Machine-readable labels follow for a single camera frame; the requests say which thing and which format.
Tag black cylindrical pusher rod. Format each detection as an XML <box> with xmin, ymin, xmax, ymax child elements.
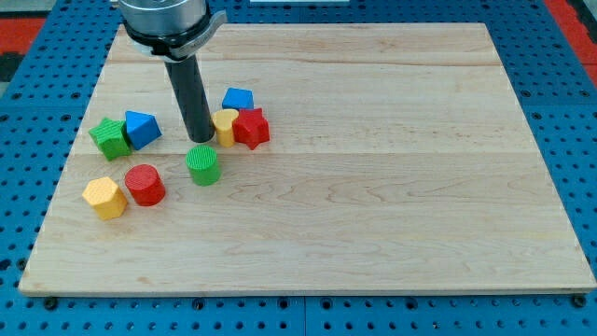
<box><xmin>165</xmin><ymin>55</ymin><xmax>215</xmax><ymax>143</ymax></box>

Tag green cylinder block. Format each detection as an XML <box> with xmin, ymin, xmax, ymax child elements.
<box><xmin>186</xmin><ymin>145</ymin><xmax>221</xmax><ymax>187</ymax></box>

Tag light wooden board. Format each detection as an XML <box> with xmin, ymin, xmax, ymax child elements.
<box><xmin>20</xmin><ymin>23</ymin><xmax>596</xmax><ymax>297</ymax></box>

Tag blue cube block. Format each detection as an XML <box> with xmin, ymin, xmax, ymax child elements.
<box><xmin>222</xmin><ymin>88</ymin><xmax>255</xmax><ymax>109</ymax></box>

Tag yellow heart block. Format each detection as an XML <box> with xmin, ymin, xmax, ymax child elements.
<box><xmin>212</xmin><ymin>108</ymin><xmax>239</xmax><ymax>147</ymax></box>

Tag blue triangle block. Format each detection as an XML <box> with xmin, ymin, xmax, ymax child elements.
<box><xmin>125</xmin><ymin>110</ymin><xmax>161</xmax><ymax>150</ymax></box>

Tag red star block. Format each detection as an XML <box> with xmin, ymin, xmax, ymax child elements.
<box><xmin>232</xmin><ymin>107</ymin><xmax>270</xmax><ymax>150</ymax></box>

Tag green star block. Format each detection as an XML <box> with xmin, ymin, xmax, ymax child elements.
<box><xmin>89</xmin><ymin>118</ymin><xmax>132</xmax><ymax>161</ymax></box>

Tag red cylinder block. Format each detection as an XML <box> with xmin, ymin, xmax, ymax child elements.
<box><xmin>125</xmin><ymin>164</ymin><xmax>166</xmax><ymax>206</ymax></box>

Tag yellow hexagon block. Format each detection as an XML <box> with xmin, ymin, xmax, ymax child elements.
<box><xmin>82</xmin><ymin>176</ymin><xmax>128</xmax><ymax>220</ymax></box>

